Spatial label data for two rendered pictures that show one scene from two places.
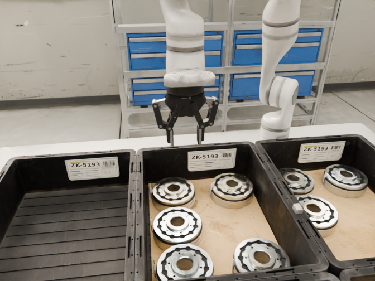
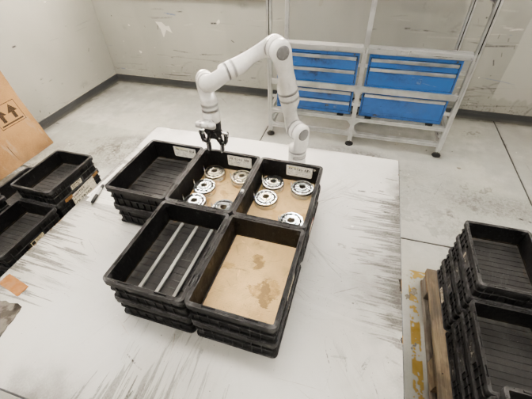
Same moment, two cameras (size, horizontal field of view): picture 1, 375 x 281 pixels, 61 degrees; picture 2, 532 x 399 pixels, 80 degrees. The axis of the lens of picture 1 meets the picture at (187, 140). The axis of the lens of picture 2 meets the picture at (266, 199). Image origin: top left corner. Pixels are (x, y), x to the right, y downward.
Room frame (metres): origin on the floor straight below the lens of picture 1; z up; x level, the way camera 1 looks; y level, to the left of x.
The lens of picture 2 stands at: (-0.41, -0.73, 1.82)
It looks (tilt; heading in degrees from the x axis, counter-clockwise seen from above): 43 degrees down; 26
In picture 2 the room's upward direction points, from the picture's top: 2 degrees counter-clockwise
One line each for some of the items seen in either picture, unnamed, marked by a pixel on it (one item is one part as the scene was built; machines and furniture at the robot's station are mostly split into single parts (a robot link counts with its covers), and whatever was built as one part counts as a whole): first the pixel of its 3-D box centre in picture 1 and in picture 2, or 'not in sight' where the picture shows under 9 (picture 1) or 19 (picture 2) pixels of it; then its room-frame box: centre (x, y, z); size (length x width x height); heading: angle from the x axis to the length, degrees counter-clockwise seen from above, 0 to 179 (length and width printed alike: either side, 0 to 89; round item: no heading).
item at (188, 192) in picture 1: (173, 190); (214, 171); (0.60, 0.03, 0.86); 0.10 x 0.10 x 0.01
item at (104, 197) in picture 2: not in sight; (119, 184); (0.47, 0.58, 0.70); 0.33 x 0.23 x 0.01; 8
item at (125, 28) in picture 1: (228, 25); (366, 48); (2.48, -0.31, 0.91); 1.70 x 0.10 x 0.05; 98
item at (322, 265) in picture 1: (211, 198); (216, 178); (0.50, -0.05, 0.92); 0.40 x 0.30 x 0.02; 7
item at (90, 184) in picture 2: not in sight; (86, 193); (0.53, 1.07, 0.41); 0.31 x 0.02 x 0.16; 8
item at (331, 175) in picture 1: (345, 176); (302, 188); (0.65, -0.40, 0.86); 0.10 x 0.10 x 0.01
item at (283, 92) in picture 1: (279, 104); (298, 138); (0.91, -0.28, 0.95); 0.09 x 0.09 x 0.17; 57
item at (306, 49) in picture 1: (275, 65); (406, 90); (2.51, -0.71, 0.60); 0.72 x 0.03 x 0.56; 98
